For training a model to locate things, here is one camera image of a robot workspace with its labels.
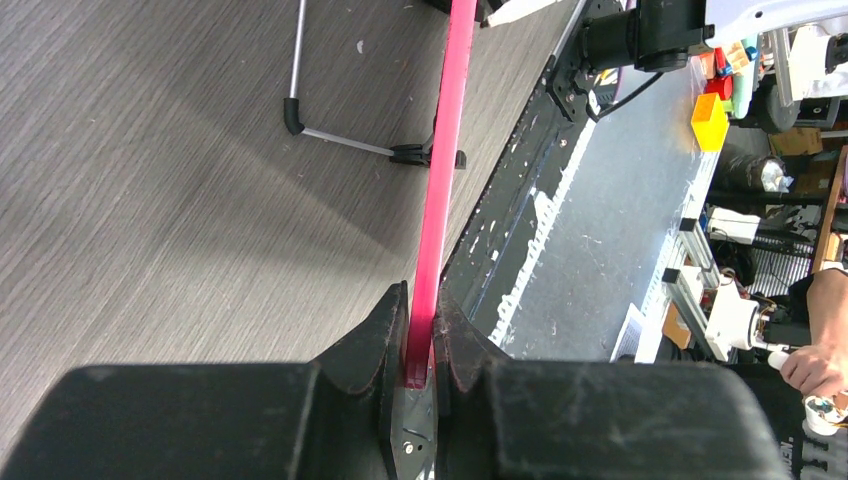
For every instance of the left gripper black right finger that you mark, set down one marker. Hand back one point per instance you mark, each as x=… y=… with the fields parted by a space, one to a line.
x=503 y=418

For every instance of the yellow plastic block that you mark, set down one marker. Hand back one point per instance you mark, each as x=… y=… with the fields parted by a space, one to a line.
x=709 y=122

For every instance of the metal whiteboard stand leg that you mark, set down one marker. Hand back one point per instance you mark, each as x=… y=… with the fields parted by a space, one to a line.
x=334 y=73

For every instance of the pink framed whiteboard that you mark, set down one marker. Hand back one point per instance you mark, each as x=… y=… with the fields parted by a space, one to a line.
x=437 y=203

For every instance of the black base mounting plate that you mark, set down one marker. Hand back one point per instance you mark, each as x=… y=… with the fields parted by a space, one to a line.
x=493 y=260

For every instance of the person's bare forearm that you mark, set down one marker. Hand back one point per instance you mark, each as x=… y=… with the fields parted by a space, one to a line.
x=827 y=310

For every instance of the left black whiteboard foot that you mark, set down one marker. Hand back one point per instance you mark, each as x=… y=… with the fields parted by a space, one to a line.
x=420 y=155

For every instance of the person's bare hand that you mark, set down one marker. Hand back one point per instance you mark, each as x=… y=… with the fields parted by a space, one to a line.
x=817 y=370

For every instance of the white handheld controller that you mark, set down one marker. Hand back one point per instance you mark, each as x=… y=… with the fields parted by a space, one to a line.
x=825 y=415

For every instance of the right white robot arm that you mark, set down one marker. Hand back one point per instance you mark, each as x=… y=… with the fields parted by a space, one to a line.
x=660 y=36

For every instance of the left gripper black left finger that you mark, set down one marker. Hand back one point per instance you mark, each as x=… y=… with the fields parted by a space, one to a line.
x=333 y=417

